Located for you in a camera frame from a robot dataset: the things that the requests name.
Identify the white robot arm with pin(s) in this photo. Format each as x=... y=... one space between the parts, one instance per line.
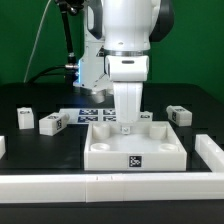
x=117 y=38

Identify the white left obstacle wall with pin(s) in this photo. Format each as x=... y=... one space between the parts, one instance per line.
x=2 y=146

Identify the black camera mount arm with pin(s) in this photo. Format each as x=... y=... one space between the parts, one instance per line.
x=69 y=7

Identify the white fiducial marker sheet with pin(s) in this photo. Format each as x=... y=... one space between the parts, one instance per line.
x=86 y=115

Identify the white front obstacle wall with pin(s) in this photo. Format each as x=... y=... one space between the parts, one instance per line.
x=110 y=187

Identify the white right obstacle wall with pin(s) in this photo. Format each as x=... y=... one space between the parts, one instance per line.
x=210 y=153

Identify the white obstacle wall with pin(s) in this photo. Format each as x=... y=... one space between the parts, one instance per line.
x=2 y=146
x=110 y=187
x=210 y=153

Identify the white square tabletop part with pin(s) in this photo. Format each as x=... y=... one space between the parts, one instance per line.
x=151 y=146

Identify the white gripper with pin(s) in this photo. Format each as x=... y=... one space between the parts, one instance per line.
x=127 y=75

